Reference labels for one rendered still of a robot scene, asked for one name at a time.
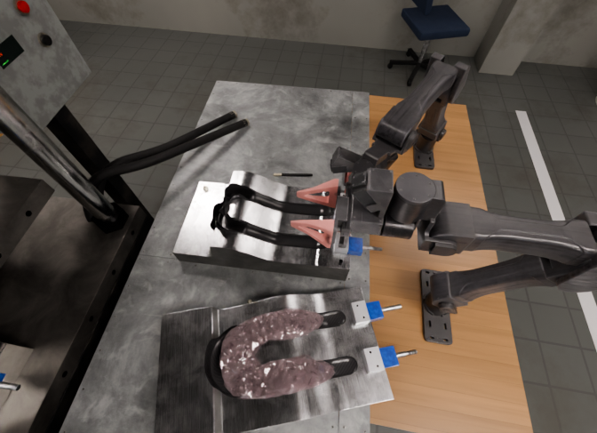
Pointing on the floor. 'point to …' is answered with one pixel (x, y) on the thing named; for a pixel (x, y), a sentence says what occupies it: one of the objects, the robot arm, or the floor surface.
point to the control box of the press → (49, 77)
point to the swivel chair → (428, 25)
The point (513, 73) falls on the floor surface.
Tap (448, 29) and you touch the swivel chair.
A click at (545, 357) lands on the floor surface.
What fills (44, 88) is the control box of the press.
